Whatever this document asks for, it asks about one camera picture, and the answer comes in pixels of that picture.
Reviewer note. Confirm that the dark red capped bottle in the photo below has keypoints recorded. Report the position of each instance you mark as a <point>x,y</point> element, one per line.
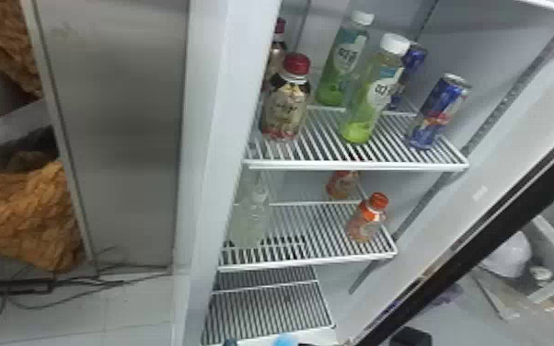
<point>277,48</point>

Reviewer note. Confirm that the fridge door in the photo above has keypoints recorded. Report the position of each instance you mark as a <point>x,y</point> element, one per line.
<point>489,236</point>

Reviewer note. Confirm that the red capped clear bottle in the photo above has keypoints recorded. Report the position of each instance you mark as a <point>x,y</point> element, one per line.
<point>286,104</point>

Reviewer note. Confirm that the brown cloth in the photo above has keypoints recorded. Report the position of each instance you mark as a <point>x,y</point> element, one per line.
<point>21,207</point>

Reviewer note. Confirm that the orange bottle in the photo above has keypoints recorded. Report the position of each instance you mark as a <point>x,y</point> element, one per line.
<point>366,220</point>
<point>341,184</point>

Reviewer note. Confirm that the blue can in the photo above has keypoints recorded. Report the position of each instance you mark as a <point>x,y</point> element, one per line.
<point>410,65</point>
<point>437,113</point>

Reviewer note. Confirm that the green bottle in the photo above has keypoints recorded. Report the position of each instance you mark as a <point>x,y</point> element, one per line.
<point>371,96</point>
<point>342,63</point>

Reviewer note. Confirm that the white fridge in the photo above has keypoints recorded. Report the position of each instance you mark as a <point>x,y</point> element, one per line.
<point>127,145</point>

